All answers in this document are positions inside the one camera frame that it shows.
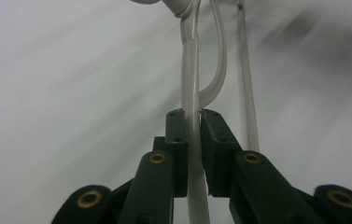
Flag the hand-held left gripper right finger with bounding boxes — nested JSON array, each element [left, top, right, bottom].
[[199, 108, 244, 199]]

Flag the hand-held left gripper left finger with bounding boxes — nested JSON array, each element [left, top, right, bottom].
[[152, 108, 190, 199]]

